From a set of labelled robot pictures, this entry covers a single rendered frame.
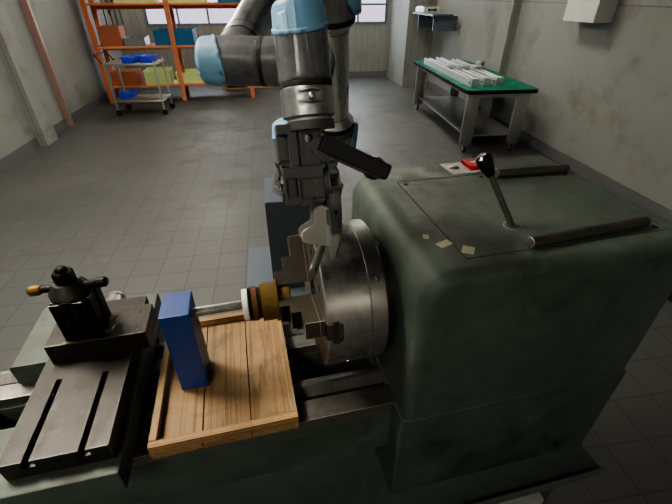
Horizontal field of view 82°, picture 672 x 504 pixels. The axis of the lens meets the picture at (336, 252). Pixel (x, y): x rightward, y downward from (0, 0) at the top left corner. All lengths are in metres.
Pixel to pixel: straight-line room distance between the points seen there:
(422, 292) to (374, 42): 9.39
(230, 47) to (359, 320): 0.52
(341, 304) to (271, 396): 0.32
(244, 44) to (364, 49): 9.25
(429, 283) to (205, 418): 0.56
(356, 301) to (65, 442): 0.59
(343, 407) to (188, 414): 0.34
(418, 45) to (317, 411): 8.35
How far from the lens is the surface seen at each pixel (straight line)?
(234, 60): 0.69
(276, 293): 0.84
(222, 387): 1.00
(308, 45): 0.57
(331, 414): 0.94
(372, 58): 9.99
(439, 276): 0.69
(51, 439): 0.95
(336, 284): 0.74
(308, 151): 0.58
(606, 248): 0.88
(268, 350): 1.05
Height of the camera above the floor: 1.65
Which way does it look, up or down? 34 degrees down
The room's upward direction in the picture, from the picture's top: straight up
